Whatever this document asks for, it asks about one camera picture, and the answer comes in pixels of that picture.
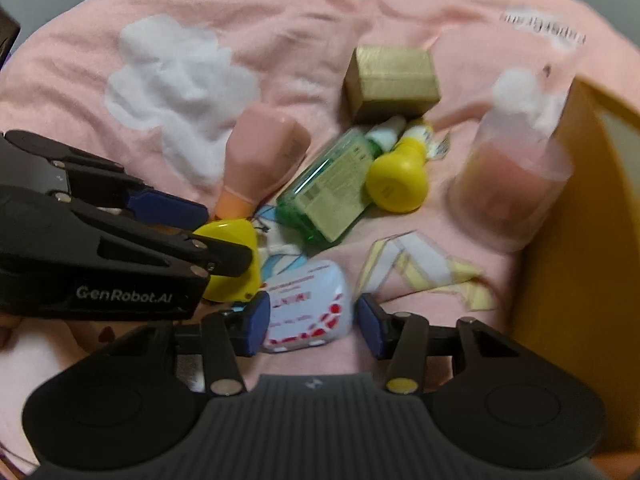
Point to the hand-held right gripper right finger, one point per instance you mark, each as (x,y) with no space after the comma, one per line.
(372,327)

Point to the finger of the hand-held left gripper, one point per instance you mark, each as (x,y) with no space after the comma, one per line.
(200,257)
(170,210)

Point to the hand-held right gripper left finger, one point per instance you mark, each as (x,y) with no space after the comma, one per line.
(255,322)

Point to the yellow bulb-shaped bottle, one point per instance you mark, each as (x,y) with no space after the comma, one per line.
(397,180)
(225,232)

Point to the white bottle with red print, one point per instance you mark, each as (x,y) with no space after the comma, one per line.
(310,305)

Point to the pink packet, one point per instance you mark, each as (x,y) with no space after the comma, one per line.
(260,150)

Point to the wooden storage box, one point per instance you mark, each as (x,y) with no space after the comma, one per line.
(565,285)

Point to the clear cylindrical container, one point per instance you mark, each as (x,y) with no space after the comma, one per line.
(505,180)

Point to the gold rectangular box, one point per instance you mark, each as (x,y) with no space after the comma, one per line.
(395,80)

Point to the pink printed blanket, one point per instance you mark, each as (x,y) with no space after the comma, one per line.
(300,35)

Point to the dark object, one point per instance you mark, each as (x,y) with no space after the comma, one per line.
(7,35)

